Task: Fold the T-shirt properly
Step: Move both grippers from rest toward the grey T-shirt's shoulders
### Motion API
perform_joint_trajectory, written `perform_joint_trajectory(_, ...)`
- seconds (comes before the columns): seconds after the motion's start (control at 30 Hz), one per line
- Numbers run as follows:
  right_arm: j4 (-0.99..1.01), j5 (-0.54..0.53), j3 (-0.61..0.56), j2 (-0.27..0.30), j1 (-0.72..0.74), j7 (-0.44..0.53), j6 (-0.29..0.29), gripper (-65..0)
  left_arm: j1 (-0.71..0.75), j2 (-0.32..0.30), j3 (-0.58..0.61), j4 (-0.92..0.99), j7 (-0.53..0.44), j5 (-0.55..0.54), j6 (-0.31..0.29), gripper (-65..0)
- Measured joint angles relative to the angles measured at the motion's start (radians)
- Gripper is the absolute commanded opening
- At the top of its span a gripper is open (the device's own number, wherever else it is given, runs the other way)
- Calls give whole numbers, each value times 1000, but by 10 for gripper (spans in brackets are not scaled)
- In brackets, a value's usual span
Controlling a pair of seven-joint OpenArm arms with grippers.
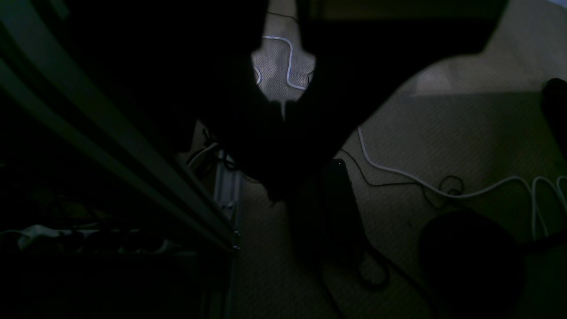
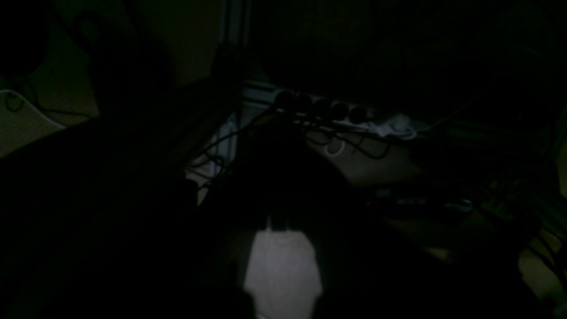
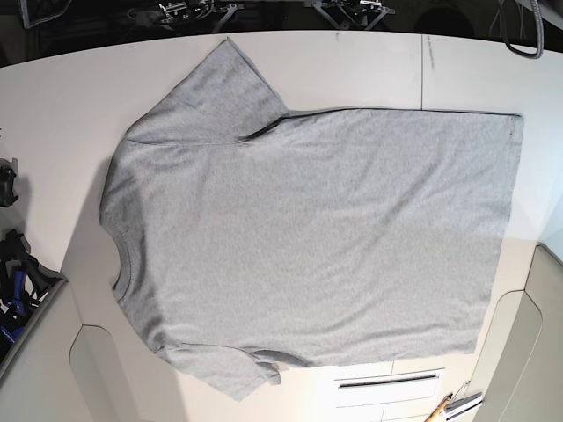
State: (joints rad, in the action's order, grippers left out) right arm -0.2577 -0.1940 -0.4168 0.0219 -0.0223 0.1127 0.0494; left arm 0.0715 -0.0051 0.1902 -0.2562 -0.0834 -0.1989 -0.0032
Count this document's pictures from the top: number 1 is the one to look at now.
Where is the white cable on floor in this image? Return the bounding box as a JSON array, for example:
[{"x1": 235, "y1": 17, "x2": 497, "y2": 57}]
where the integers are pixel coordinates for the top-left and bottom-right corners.
[{"x1": 255, "y1": 35, "x2": 567, "y2": 240}]

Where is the white power strip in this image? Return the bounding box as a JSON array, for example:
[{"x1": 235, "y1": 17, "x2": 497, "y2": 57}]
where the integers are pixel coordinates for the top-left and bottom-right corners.
[{"x1": 1, "y1": 225, "x2": 179, "y2": 255}]

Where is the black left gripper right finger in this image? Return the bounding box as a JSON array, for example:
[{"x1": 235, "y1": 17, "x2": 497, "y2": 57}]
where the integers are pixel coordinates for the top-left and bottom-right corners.
[{"x1": 283, "y1": 0, "x2": 508, "y2": 195}]

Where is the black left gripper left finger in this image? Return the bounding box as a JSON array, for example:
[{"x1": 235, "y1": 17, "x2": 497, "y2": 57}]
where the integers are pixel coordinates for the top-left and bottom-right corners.
[{"x1": 66, "y1": 0, "x2": 301, "y2": 200}]

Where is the aluminium table frame rail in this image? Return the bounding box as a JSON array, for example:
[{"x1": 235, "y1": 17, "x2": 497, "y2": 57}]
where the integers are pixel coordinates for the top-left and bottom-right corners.
[{"x1": 1, "y1": 0, "x2": 238, "y2": 254}]

